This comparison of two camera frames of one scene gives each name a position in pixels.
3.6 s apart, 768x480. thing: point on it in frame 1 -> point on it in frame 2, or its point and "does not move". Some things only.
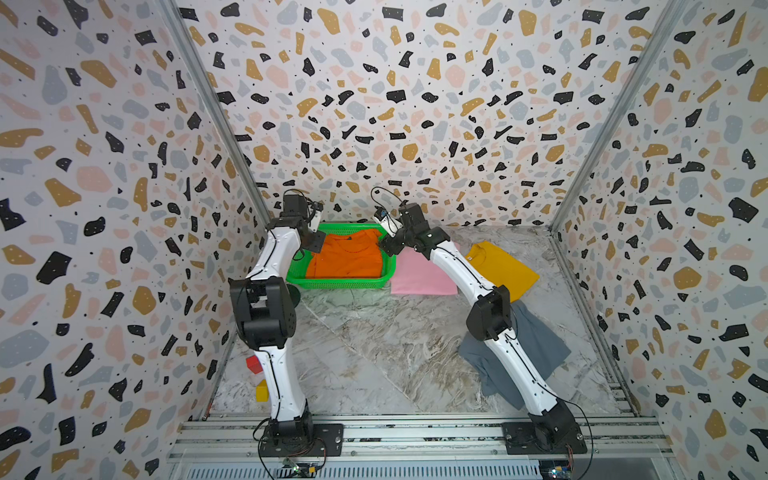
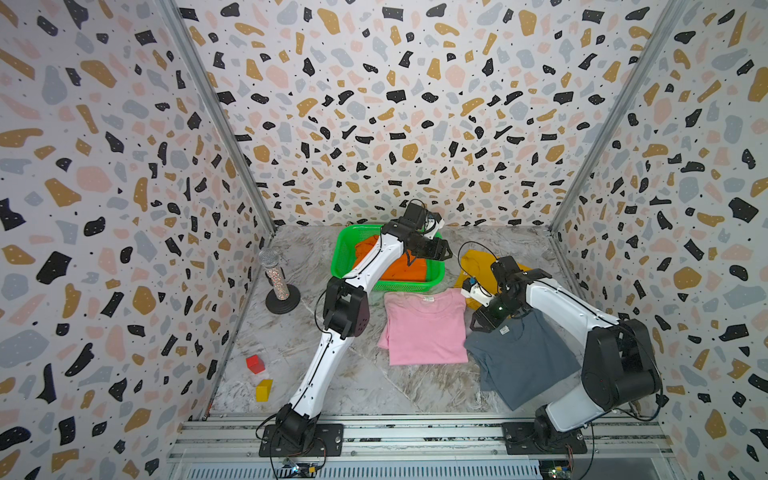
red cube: x=254 y=364 does not move
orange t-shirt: x=351 y=254 -> x=401 y=271
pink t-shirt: x=414 y=274 -> x=425 y=327
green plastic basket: x=297 y=273 -> x=343 y=254
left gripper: x=318 y=242 -> x=438 y=252
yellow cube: x=262 y=392 does not move
